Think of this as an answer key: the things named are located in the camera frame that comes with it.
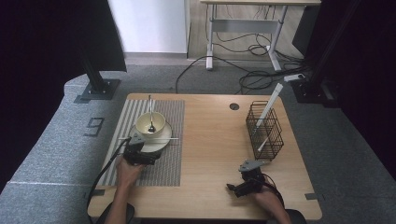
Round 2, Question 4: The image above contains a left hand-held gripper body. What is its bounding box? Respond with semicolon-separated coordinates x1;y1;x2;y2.
122;133;150;167

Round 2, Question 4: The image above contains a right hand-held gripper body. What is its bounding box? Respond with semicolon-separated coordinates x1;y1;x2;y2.
238;159;268;196

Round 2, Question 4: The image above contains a white plate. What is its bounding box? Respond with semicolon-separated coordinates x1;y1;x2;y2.
128;120;173;153

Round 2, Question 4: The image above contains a black wire basket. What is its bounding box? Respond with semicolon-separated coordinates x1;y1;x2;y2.
245;100;285;161

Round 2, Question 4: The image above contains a person's left hand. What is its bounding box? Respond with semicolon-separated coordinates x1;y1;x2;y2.
115;156;147;189

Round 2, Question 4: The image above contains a person's right hand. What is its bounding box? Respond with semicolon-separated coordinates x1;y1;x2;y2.
252;186;285;217

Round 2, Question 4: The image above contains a cream bowl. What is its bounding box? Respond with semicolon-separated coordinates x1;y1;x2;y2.
134;111;167;137

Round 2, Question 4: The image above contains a metal spoon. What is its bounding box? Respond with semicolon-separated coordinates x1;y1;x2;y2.
147;94;157;134

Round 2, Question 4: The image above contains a striped grey placemat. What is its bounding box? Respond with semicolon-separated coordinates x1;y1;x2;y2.
96;98;186;188

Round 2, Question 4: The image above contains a person's dark clothing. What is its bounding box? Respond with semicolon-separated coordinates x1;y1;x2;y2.
267;208;308;224
94;201;136;224

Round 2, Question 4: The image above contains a white power strip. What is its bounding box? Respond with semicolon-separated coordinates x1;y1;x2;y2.
283;73;306;83

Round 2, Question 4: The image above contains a dark curtain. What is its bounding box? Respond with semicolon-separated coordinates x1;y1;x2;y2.
320;0;396;179
0;0;128;194

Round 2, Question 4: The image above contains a white desk with metal legs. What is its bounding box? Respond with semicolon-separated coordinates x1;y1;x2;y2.
199;0;322;73

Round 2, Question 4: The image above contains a dark box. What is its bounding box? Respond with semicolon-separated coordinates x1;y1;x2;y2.
291;5;322;58

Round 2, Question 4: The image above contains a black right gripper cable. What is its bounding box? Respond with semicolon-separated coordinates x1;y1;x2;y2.
261;173;285;207

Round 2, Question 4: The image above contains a black stand with base plate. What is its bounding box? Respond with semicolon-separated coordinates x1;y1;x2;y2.
74;43;121;104
290;0;363;109

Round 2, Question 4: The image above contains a tangle of black cables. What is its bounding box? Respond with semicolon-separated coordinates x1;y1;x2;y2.
214;6;312;95

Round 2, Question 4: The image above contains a long black floor cable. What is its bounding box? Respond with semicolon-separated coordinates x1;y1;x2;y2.
175;55;250;94

